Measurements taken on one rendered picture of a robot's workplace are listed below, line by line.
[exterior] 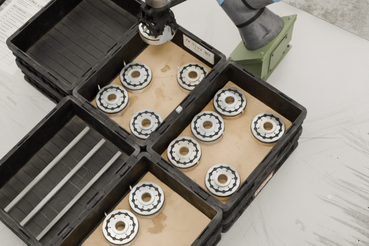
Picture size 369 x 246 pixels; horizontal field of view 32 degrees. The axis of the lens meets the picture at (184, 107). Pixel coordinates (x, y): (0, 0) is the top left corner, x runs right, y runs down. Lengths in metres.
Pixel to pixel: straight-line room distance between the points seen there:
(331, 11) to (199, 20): 1.11
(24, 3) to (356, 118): 1.28
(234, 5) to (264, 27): 0.13
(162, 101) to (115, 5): 0.42
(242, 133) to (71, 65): 0.61
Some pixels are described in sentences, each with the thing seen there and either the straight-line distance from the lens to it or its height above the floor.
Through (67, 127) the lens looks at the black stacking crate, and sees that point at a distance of 2.03.
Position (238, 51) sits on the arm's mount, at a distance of 2.20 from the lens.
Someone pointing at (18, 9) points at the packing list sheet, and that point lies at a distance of 2.50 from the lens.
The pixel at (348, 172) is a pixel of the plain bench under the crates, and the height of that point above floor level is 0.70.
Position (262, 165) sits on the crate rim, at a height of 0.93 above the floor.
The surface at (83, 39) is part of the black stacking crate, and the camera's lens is 2.20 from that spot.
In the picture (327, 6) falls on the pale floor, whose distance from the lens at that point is 3.32.
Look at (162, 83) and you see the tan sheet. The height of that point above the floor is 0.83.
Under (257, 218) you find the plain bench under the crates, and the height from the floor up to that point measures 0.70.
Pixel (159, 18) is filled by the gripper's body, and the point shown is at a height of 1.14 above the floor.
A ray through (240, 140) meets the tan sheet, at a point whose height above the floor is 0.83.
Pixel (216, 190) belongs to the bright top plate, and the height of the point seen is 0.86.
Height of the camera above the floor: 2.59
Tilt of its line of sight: 61 degrees down
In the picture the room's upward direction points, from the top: 5 degrees counter-clockwise
